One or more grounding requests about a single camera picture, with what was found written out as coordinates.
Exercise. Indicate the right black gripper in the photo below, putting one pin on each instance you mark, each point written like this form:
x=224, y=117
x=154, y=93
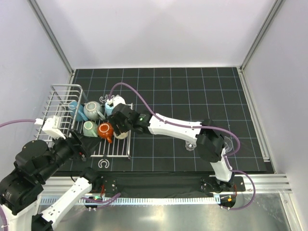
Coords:
x=114, y=122

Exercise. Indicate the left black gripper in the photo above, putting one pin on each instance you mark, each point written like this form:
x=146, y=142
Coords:
x=77, y=146

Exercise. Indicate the mint green cup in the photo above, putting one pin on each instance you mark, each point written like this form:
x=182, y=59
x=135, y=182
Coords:
x=90, y=129

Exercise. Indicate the steel tumbler cup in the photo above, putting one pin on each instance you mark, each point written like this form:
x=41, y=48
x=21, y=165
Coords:
x=121, y=136

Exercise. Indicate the orange black ceramic cup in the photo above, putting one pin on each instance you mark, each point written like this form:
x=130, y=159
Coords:
x=105, y=131

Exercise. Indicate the blue ceramic mug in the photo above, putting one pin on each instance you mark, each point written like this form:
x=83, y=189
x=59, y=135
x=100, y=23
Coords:
x=77, y=111

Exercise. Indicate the grey ceramic mug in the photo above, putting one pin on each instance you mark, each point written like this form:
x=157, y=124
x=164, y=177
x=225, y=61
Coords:
x=93, y=111

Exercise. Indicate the small clear glass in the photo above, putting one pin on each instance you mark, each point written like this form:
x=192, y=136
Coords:
x=189, y=146

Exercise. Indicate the large clear plastic cup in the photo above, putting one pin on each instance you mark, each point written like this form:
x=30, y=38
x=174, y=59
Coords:
x=228, y=144

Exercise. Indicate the light blue tall mug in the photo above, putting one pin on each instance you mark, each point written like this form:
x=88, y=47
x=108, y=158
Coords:
x=108, y=108

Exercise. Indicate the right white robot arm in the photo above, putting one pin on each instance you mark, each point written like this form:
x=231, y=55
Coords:
x=206, y=139

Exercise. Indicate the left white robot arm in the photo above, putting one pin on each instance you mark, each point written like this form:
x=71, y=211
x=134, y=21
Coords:
x=33, y=166

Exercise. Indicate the black grid mat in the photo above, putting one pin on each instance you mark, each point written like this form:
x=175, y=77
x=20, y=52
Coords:
x=191, y=94

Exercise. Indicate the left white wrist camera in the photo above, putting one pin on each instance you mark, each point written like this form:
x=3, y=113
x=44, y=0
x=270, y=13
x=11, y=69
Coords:
x=51, y=126

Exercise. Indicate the metal wire dish rack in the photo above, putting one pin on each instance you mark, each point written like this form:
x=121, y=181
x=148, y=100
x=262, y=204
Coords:
x=60, y=95

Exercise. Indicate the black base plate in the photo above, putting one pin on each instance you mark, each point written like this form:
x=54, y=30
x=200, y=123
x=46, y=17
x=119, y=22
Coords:
x=166, y=184

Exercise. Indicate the slotted cable duct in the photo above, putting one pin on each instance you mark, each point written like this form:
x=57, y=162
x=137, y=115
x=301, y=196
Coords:
x=50, y=200

